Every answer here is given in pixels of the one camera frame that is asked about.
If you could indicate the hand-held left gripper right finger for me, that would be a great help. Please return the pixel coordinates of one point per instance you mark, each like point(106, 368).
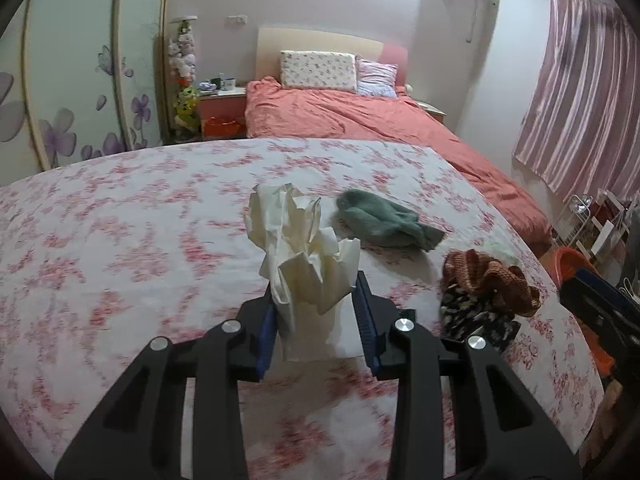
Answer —
point(362, 320)

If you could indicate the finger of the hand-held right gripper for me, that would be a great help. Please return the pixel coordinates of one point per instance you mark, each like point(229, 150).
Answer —
point(610, 305)

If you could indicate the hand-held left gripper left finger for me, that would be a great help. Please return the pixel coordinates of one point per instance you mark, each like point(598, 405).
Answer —
point(267, 330)

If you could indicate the white tissue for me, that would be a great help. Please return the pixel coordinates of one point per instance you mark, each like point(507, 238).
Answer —
point(300, 270)

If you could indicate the white paper bag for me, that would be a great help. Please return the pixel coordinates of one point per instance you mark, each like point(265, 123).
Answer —
point(607, 240)

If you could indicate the green cloth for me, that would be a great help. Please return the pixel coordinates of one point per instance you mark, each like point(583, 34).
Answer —
point(380, 220)

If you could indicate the black patterned cloth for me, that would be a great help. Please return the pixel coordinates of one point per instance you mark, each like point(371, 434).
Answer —
point(470, 315)

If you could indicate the brown knit cloth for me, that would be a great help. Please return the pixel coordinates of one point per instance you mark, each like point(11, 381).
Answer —
point(490, 280)

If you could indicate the floral tablecloth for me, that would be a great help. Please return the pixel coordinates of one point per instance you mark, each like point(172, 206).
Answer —
point(125, 260)

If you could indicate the coral red duvet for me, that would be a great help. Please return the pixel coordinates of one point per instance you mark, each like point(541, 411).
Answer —
point(375, 120)

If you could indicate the red plastic bag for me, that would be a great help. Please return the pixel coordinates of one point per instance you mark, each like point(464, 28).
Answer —
point(225, 127)

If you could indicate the pink satin curtain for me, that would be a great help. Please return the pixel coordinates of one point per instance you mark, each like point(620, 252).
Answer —
point(580, 100)

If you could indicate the pink nightstand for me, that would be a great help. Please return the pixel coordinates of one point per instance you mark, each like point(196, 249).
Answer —
point(432, 109)
point(220, 107)

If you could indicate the yellow green plush toy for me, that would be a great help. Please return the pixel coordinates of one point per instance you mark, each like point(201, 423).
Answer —
point(186, 107)

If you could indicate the pink striped pillow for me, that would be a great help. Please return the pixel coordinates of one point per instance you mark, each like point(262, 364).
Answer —
point(377, 79)

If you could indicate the white mug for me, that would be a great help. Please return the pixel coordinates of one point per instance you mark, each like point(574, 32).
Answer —
point(229, 83)

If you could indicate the floral white pillow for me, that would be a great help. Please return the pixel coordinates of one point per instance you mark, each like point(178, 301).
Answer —
point(317, 71)

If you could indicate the cream and pink headboard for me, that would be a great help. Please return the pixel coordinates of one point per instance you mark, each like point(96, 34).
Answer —
point(310, 40)

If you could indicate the hanging plush toys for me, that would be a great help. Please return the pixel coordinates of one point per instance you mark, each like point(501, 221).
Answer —
point(182, 55)

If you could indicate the wardrobe with flower print doors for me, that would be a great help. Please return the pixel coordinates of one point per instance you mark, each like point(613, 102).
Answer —
point(75, 60)

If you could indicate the white wall socket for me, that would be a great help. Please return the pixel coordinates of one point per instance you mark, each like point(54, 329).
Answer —
point(237, 19)

